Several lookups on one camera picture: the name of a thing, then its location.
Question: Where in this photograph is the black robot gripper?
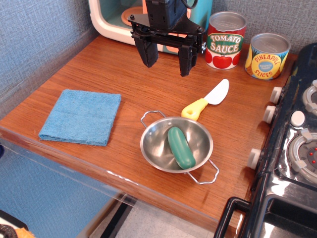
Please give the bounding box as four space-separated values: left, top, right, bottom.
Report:
127 0 206 77

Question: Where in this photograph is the green toy cucumber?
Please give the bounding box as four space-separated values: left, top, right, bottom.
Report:
167 127 196 170

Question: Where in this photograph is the teal and white toy microwave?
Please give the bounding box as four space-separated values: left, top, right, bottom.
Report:
88 0 212 45

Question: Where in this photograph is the folded blue cloth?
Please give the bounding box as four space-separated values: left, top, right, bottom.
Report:
39 89 121 146

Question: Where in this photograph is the tomato sauce can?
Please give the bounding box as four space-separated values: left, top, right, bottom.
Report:
205 11 247 70

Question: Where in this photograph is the pineapple slices can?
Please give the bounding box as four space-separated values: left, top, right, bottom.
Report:
245 33 291 80

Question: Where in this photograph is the white stove knob rear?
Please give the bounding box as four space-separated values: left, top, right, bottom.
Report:
270 87 283 105

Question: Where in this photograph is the white stove knob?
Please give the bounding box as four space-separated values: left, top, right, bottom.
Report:
263 106 276 124
270 87 283 105
247 148 262 170

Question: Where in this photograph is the white stove knob middle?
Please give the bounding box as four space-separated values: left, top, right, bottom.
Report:
263 106 276 124

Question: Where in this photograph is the white stove knob front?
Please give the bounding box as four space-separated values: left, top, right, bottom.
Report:
247 148 262 170

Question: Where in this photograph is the black toy stove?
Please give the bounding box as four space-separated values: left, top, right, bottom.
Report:
213 42 317 238

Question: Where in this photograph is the orange object bottom left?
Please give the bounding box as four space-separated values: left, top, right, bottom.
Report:
0 210 35 238

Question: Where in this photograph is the yellow-handled toy knife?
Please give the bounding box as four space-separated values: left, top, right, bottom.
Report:
181 79 229 121

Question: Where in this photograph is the black oven door handle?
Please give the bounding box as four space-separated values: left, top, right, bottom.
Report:
214 197 251 238

